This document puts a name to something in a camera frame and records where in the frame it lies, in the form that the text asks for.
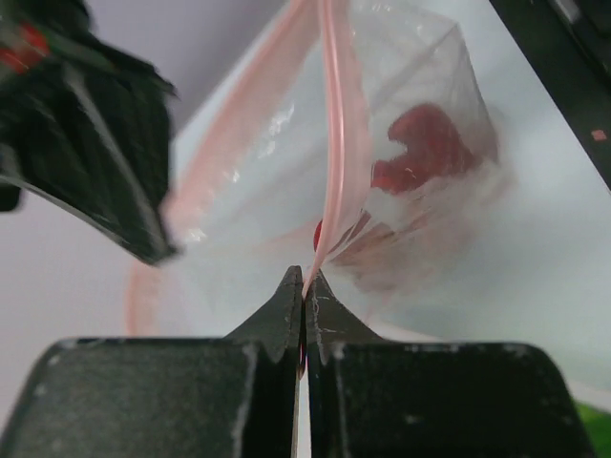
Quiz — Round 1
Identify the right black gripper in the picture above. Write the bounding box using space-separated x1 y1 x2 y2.
1 1 176 265

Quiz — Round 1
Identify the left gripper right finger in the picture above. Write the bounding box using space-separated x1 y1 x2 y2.
303 276 595 457

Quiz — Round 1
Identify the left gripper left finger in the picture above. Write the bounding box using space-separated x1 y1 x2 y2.
1 266 303 457

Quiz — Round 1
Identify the green toy bell pepper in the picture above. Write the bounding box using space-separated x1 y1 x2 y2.
576 402 611 458

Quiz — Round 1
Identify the clear zip top bag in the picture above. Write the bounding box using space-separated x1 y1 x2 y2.
125 1 506 336

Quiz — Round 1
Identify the red toy lobster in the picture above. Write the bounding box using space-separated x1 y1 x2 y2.
329 103 484 254

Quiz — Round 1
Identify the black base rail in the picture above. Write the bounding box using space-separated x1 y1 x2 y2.
492 1 610 184

